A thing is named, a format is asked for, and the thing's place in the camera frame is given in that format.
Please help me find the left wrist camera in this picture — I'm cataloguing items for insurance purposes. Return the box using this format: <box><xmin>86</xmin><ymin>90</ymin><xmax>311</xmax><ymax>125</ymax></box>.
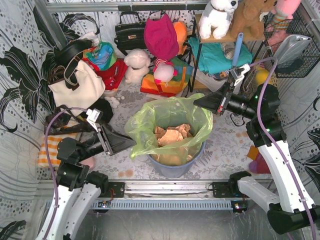
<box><xmin>86</xmin><ymin>108</ymin><xmax>103</xmax><ymax>132</ymax></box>

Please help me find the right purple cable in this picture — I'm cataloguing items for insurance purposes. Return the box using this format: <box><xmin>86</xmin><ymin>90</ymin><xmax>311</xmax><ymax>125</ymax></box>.
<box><xmin>248</xmin><ymin>56</ymin><xmax>317</xmax><ymax>240</ymax></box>

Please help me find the blue trash bin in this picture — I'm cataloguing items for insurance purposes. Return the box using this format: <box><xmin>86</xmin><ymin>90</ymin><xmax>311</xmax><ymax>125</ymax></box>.
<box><xmin>147</xmin><ymin>141</ymin><xmax>207</xmax><ymax>179</ymax></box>

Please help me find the striped colourful sock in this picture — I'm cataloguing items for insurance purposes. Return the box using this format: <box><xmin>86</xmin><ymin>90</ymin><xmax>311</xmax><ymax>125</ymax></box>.
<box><xmin>247</xmin><ymin>145</ymin><xmax>271</xmax><ymax>174</ymax></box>

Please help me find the blue floor sweeper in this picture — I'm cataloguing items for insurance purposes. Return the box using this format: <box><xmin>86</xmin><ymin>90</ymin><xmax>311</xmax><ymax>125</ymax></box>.
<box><xmin>232</xmin><ymin>32</ymin><xmax>244</xmax><ymax>68</ymax></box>

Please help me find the orange checkered towel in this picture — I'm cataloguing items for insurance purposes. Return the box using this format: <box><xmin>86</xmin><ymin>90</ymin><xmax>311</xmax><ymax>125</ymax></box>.
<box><xmin>37</xmin><ymin>133</ymin><xmax>79</xmax><ymax>168</ymax></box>

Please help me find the black round hat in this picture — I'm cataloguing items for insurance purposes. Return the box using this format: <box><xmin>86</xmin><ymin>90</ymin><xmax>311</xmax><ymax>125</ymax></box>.
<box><xmin>53</xmin><ymin>39</ymin><xmax>93</xmax><ymax>66</ymax></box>

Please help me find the crumpled brown paper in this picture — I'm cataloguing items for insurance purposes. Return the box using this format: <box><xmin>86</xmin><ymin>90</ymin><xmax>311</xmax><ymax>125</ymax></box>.
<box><xmin>154</xmin><ymin>123</ymin><xmax>193</xmax><ymax>147</ymax></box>

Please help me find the black metal shelf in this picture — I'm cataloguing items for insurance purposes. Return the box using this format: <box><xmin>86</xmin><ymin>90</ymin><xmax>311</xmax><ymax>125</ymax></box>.
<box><xmin>188</xmin><ymin>14</ymin><xmax>266</xmax><ymax>93</ymax></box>

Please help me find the brown teddy bear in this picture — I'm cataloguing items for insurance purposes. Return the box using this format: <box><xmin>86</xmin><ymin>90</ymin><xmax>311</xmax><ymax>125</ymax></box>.
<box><xmin>230</xmin><ymin>0</ymin><xmax>278</xmax><ymax>40</ymax></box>

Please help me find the white canvas tote bag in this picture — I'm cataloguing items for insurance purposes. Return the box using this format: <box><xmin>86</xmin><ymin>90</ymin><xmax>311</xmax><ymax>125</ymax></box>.
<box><xmin>48</xmin><ymin>60</ymin><xmax>106</xmax><ymax>109</ymax></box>

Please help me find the white plush dog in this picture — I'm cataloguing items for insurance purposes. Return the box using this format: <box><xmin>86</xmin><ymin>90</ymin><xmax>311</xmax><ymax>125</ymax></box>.
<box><xmin>198</xmin><ymin>0</ymin><xmax>238</xmax><ymax>40</ymax></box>

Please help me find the red cloth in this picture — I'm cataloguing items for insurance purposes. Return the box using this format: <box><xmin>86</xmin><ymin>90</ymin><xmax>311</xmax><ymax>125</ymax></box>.
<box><xmin>96</xmin><ymin>58</ymin><xmax>128</xmax><ymax>91</ymax></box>

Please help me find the yellow plush duck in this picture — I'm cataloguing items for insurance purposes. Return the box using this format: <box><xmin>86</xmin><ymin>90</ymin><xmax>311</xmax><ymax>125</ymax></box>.
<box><xmin>254</xmin><ymin>68</ymin><xmax>269</xmax><ymax>86</ymax></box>

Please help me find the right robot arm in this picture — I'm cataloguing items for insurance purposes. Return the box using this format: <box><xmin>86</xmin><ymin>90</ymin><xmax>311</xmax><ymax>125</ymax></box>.
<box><xmin>193</xmin><ymin>83</ymin><xmax>320</xmax><ymax>235</ymax></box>

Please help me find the brown patterned bag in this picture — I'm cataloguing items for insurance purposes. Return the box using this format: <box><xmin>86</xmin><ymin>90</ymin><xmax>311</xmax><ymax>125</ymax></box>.
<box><xmin>43</xmin><ymin>105</ymin><xmax>96</xmax><ymax>136</ymax></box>

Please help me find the teal folded cloth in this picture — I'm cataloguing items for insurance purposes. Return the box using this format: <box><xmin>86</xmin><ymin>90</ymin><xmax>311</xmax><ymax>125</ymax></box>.
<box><xmin>197</xmin><ymin>43</ymin><xmax>253</xmax><ymax>75</ymax></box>

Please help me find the green plastic trash bag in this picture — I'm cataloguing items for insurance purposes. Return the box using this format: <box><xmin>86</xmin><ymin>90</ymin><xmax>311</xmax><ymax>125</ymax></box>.
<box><xmin>124</xmin><ymin>93</ymin><xmax>213</xmax><ymax>166</ymax></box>

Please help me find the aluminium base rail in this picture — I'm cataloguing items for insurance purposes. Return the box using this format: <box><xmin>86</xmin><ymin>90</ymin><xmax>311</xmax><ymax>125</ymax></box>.
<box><xmin>109</xmin><ymin>179</ymin><xmax>228</xmax><ymax>201</ymax></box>

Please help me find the pink white plush toy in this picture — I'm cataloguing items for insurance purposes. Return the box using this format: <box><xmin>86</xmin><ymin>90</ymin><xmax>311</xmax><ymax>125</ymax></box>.
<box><xmin>153</xmin><ymin>58</ymin><xmax>178</xmax><ymax>84</ymax></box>

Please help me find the purple cable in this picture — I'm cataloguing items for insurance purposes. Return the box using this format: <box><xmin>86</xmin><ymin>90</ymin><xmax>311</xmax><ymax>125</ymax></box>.
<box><xmin>248</xmin><ymin>56</ymin><xmax>317</xmax><ymax>240</ymax></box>
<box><xmin>44</xmin><ymin>106</ymin><xmax>90</xmax><ymax>240</ymax></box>

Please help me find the magenta cloth bag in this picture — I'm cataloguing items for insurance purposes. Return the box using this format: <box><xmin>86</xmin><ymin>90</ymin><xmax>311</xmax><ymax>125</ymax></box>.
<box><xmin>144</xmin><ymin>13</ymin><xmax>179</xmax><ymax>60</ymax></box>

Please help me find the pink glasses case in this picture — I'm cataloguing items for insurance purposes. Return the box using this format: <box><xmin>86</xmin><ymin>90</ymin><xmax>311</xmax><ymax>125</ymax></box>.
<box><xmin>80</xmin><ymin>157</ymin><xmax>95</xmax><ymax>169</ymax></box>

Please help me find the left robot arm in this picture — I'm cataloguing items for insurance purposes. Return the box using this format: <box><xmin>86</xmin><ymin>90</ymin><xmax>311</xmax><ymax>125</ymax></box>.
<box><xmin>36</xmin><ymin>126</ymin><xmax>136</xmax><ymax>240</ymax></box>

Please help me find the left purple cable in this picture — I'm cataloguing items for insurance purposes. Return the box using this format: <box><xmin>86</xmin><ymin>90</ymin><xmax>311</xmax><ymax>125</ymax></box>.
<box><xmin>44</xmin><ymin>106</ymin><xmax>90</xmax><ymax>240</ymax></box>

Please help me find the orange plush toy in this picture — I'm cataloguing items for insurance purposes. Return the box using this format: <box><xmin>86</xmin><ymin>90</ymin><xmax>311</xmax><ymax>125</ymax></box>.
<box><xmin>173</xmin><ymin>21</ymin><xmax>187</xmax><ymax>55</ymax></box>

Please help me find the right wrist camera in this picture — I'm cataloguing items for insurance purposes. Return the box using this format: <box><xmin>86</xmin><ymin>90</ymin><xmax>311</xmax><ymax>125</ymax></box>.
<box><xmin>228</xmin><ymin>63</ymin><xmax>251</xmax><ymax>87</ymax></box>

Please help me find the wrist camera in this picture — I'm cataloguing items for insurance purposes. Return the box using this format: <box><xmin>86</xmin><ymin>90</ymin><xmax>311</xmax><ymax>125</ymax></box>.
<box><xmin>86</xmin><ymin>108</ymin><xmax>103</xmax><ymax>132</ymax></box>
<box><xmin>228</xmin><ymin>63</ymin><xmax>251</xmax><ymax>87</ymax></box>

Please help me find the white plush sheep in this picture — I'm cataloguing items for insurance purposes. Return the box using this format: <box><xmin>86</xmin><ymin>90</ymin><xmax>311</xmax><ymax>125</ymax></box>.
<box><xmin>124</xmin><ymin>49</ymin><xmax>151</xmax><ymax>84</ymax></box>

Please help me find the small white plush toy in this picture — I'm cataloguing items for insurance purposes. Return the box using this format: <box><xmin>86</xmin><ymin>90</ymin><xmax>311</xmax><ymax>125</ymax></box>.
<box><xmin>104</xmin><ymin>95</ymin><xmax>125</xmax><ymax>109</ymax></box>

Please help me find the rainbow striped cloth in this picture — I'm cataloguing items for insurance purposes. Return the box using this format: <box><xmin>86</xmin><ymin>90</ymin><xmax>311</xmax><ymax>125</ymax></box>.
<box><xmin>140</xmin><ymin>57</ymin><xmax>194</xmax><ymax>97</ymax></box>

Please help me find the silver foil pouch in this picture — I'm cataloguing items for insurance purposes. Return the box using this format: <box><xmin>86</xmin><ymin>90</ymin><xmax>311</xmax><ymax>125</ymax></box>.
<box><xmin>273</xmin><ymin>34</ymin><xmax>312</xmax><ymax>65</ymax></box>

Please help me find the colourful printed bag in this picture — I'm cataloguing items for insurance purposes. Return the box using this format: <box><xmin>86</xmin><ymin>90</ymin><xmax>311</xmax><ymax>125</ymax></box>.
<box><xmin>82</xmin><ymin>41</ymin><xmax>117</xmax><ymax>72</ymax></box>

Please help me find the black wire basket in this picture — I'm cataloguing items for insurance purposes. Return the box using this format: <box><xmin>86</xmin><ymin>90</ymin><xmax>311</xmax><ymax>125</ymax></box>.
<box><xmin>264</xmin><ymin>11</ymin><xmax>320</xmax><ymax>78</ymax></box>

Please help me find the black leather handbag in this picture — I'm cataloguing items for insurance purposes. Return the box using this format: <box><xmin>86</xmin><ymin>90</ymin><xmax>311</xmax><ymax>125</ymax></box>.
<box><xmin>114</xmin><ymin>11</ymin><xmax>147</xmax><ymax>56</ymax></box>

